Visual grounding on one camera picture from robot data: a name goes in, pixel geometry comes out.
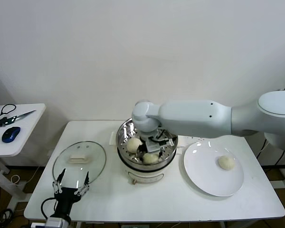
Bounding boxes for white steamed baozi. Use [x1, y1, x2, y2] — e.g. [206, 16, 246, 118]
[142, 153, 159, 165]
[126, 138, 143, 154]
[216, 155, 236, 171]

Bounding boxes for white round plate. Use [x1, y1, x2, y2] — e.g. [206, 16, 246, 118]
[183, 142, 245, 197]

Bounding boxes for black handled scissors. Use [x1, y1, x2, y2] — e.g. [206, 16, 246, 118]
[0, 104, 37, 122]

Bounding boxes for blue computer mouse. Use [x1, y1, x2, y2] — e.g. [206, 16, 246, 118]
[1, 126, 21, 143]

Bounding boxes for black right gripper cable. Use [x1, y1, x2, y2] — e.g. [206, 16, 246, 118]
[154, 129, 168, 143]

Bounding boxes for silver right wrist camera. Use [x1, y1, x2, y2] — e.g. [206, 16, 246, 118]
[144, 136, 176, 154]

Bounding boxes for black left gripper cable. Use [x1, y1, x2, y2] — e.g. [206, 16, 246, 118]
[41, 197, 57, 218]

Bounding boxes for white side table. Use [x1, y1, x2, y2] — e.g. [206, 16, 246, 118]
[0, 104, 47, 212]

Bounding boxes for stainless steel steamer basket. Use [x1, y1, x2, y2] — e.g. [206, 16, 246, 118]
[108, 117, 186, 170]

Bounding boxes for white floor cable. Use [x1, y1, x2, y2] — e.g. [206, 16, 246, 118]
[10, 165, 42, 186]

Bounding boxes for white electric cooker pot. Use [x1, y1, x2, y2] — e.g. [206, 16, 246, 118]
[117, 146, 182, 186]

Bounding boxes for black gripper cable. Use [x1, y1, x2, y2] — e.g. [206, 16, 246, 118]
[41, 197, 57, 218]
[154, 129, 168, 143]

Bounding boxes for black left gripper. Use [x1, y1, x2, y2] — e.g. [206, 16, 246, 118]
[52, 168, 91, 218]

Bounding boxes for glass pot lid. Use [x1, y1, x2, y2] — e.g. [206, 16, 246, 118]
[52, 141, 107, 186]

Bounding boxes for black floor cable bundle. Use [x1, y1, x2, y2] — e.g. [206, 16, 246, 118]
[0, 208, 15, 224]

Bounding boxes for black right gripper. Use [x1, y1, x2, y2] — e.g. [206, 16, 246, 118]
[137, 141, 165, 162]

